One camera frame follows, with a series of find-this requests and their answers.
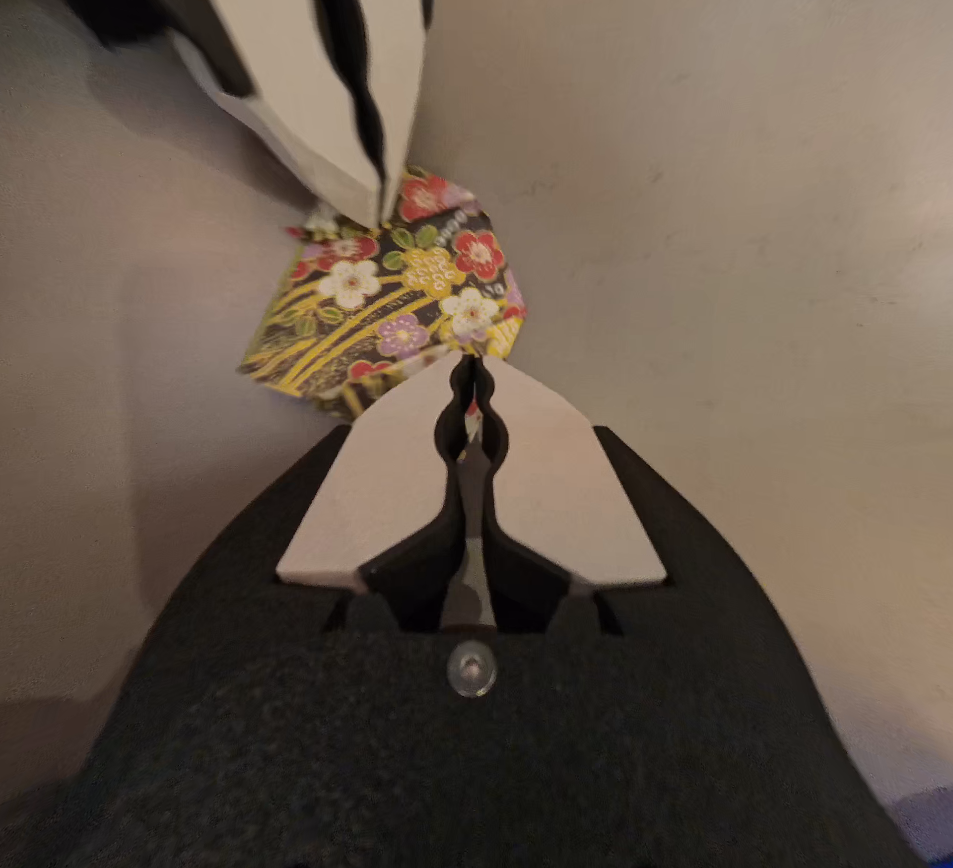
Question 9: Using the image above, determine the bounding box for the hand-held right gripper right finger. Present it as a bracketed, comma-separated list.
[475, 356, 668, 634]

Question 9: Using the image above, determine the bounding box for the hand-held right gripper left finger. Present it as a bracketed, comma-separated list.
[275, 352, 475, 634]

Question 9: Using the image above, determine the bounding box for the green floral origami paper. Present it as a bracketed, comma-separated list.
[238, 167, 530, 460]

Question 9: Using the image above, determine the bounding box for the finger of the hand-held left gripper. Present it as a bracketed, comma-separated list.
[326, 0, 430, 225]
[167, 0, 385, 230]

